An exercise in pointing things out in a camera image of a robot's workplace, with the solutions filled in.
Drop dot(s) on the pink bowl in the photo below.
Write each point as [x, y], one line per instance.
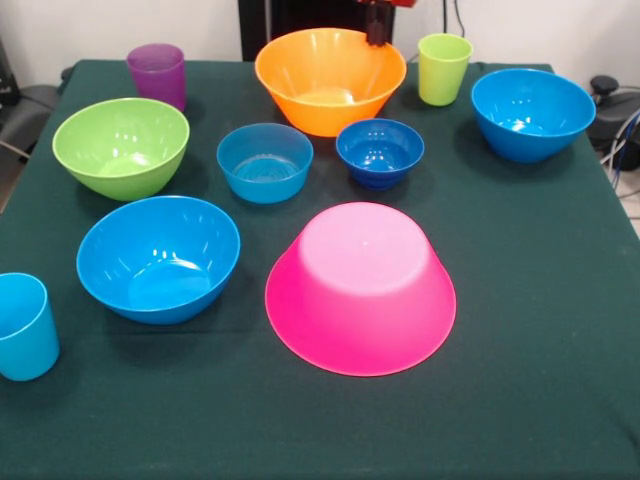
[360, 300]

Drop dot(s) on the light blue cup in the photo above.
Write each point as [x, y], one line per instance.
[25, 330]

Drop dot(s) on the grey chair base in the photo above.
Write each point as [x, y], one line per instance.
[615, 110]
[30, 115]

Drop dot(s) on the yellow-green cup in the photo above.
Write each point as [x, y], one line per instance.
[442, 75]

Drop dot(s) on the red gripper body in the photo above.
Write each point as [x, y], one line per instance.
[400, 3]

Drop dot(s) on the lime green bowl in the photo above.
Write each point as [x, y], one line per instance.
[120, 145]

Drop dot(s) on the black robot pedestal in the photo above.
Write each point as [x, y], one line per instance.
[255, 30]

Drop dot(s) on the dark green tablecloth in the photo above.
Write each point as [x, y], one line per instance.
[500, 350]

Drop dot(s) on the orange bowl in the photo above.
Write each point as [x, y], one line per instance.
[325, 80]

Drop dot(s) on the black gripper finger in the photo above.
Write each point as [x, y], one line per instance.
[383, 25]
[373, 25]

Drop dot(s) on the small dark blue bowl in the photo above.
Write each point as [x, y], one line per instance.
[380, 155]

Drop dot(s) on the small light blue bowl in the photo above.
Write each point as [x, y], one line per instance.
[265, 165]

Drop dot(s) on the purple cup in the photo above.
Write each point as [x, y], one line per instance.
[160, 80]

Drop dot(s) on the large blue bowl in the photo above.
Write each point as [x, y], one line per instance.
[530, 115]
[155, 260]

